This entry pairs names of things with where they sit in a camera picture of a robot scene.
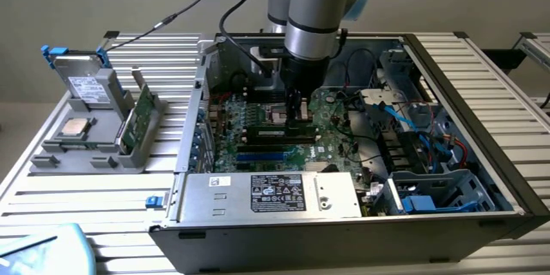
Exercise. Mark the light blue rounded cap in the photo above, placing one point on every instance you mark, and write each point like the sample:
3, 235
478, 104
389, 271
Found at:
47, 249

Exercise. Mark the grey parts rack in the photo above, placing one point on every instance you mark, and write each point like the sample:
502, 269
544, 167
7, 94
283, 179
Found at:
99, 133

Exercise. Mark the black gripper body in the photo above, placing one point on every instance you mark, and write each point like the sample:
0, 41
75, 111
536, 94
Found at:
306, 73

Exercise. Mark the metal slat side table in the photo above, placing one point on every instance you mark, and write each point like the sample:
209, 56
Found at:
534, 44

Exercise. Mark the grey metal drive cage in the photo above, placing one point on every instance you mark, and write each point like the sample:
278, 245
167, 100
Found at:
397, 72

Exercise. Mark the green motherboard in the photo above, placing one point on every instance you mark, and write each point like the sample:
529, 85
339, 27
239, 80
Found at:
326, 146

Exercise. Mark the silver power supply unit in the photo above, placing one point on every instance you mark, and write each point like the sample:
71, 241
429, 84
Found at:
241, 196

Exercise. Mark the silver CPU chip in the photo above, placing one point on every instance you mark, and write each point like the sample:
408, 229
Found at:
76, 126

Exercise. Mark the black expansion slot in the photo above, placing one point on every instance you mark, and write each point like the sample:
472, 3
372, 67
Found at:
262, 148

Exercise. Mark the blue case latch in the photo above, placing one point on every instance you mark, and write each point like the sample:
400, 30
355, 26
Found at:
155, 201

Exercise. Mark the grey disk bay blue rails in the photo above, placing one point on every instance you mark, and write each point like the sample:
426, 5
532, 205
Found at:
442, 191

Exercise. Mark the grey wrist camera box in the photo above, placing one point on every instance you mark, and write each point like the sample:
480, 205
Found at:
266, 62

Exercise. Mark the black open PC case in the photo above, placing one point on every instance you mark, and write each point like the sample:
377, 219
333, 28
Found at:
326, 246

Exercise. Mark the hard disk with blue bracket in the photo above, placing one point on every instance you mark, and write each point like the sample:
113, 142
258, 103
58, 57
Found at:
88, 78

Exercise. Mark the green graphics card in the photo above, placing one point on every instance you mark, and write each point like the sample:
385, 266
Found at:
138, 120

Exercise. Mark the CPU socket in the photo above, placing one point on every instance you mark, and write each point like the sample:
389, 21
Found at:
273, 114

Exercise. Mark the silver chipset heat sink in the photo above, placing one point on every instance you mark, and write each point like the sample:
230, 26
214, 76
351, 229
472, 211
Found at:
317, 167

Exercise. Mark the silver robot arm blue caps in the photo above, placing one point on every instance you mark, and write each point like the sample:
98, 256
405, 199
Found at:
309, 14

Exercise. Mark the black RAM slot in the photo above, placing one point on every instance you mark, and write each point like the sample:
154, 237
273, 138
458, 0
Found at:
275, 140

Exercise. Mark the blue expansion slot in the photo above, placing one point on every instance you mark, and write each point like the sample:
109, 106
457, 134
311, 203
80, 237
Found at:
259, 156

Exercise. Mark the green RAM stick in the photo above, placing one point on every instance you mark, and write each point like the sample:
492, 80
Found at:
265, 131

